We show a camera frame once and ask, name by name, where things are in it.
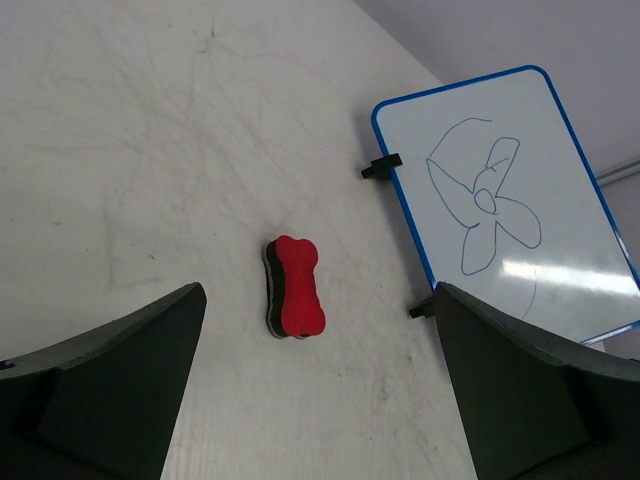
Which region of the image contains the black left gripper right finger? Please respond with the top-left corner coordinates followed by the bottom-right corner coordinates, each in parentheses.
top-left (435, 283), bottom-right (639, 479)

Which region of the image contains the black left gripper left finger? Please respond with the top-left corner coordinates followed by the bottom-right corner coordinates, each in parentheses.
top-left (1, 282), bottom-right (207, 479)

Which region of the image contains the blue framed whiteboard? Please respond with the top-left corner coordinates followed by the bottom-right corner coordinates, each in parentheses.
top-left (371, 65), bottom-right (639, 345)

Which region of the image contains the red bone-shaped eraser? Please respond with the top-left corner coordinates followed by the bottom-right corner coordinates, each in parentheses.
top-left (264, 235), bottom-right (326, 339)

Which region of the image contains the lower black whiteboard foot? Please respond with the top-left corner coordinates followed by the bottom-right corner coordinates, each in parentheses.
top-left (408, 298), bottom-right (435, 319)

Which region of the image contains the black whiteboard foot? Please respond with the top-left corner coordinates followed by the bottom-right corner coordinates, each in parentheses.
top-left (408, 298), bottom-right (435, 319)
top-left (361, 153), bottom-right (403, 181)

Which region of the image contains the upper black whiteboard foot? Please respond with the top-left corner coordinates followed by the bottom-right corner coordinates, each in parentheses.
top-left (361, 153), bottom-right (403, 181)

